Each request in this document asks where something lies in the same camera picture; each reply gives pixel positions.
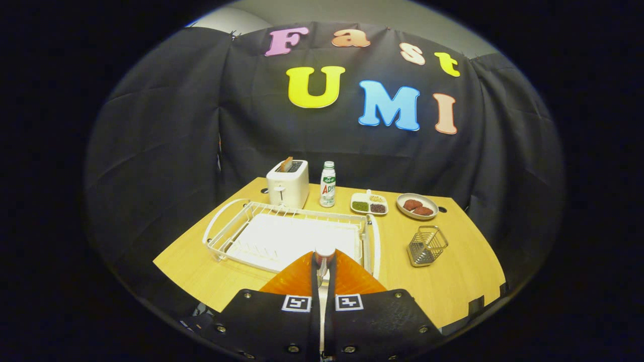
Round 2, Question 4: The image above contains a black backdrop cloth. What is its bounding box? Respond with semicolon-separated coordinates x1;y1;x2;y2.
85;23;564;322

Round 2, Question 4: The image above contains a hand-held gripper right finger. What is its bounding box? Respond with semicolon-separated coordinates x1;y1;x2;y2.
325;250;443;362

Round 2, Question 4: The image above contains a beige plate with patties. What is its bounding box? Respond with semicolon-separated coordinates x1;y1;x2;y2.
396;193;439;221

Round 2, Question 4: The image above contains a metal wire basket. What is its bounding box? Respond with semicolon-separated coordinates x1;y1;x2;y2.
407;225;449;267

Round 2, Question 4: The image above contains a white wire dish rack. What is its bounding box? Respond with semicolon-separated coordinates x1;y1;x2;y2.
203;198;381;280

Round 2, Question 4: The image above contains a white toaster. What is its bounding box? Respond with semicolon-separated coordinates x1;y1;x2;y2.
266;160;309;209

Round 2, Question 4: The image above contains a white drain tray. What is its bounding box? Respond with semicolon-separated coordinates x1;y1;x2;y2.
226;214;363;272

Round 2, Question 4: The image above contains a white divided dish with beans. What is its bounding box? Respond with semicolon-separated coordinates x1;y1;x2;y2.
351;192;389;216

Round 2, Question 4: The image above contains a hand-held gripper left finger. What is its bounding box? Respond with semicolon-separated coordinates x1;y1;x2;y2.
194;251;323;362

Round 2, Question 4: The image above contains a pink striped handle spoon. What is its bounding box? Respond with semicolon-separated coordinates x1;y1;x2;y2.
314;247;337;290

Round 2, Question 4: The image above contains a white bottle green label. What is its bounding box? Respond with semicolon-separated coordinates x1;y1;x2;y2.
319;161;337;208

